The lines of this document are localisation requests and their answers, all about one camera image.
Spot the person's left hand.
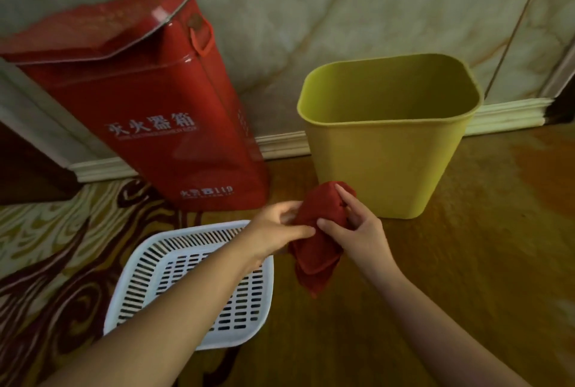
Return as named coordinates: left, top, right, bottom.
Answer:
left=237, top=200, right=316, bottom=267

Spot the person's right hand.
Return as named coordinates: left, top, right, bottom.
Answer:
left=316, top=184, right=390, bottom=268

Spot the red cloth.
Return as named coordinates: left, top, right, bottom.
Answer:
left=287, top=181, right=358, bottom=298

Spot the person's left forearm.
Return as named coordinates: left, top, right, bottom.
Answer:
left=40, top=235, right=263, bottom=387

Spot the person's right forearm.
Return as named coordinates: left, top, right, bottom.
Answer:
left=359, top=247, right=533, bottom=387

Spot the yellow-green plastic waste bin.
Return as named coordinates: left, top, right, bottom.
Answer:
left=296, top=53, right=485, bottom=220

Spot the white slotted plastic basket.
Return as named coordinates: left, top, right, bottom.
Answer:
left=103, top=220, right=275, bottom=351

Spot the red metal fire extinguisher box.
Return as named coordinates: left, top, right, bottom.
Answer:
left=0, top=0, right=271, bottom=213

